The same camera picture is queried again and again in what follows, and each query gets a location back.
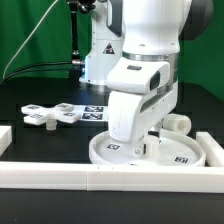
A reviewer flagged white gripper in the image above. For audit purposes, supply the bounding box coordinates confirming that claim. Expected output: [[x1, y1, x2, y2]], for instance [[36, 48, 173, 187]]
[[107, 57, 178, 156]]

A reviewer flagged white round table top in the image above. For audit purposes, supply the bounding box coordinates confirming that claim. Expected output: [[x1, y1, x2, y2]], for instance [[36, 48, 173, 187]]
[[89, 129, 206, 167]]

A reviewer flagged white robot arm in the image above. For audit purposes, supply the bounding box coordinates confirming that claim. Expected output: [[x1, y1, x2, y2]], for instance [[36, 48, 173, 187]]
[[80, 0, 214, 159]]

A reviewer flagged white marker sheet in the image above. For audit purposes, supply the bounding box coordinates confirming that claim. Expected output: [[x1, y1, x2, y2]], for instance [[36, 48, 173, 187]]
[[74, 105, 108, 122]]

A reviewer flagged white right fence piece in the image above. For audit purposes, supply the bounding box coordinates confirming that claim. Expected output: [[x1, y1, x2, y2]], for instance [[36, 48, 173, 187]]
[[196, 132, 224, 167]]

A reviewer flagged white fence piece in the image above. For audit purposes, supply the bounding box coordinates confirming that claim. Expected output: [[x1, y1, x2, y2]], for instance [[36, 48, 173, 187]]
[[196, 132, 224, 167], [0, 126, 12, 156]]

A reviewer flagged white cross-shaped table base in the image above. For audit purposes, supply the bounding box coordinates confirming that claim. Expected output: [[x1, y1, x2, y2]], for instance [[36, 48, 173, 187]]
[[21, 103, 82, 131]]

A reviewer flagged white left fence piece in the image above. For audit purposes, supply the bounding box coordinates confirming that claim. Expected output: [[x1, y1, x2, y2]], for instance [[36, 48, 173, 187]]
[[0, 126, 12, 156]]

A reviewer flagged black camera stand pole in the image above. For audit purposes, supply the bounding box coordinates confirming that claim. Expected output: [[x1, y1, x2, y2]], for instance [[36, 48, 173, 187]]
[[66, 0, 96, 80]]

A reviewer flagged white front fence rail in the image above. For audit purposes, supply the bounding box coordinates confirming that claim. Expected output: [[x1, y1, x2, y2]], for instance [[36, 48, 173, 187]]
[[0, 162, 224, 193]]

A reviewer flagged black cable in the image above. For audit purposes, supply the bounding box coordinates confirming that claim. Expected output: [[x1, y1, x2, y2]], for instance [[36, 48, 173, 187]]
[[0, 60, 75, 85]]

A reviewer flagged grey cable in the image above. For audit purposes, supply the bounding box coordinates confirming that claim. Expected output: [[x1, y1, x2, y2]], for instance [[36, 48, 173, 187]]
[[2, 0, 60, 80]]

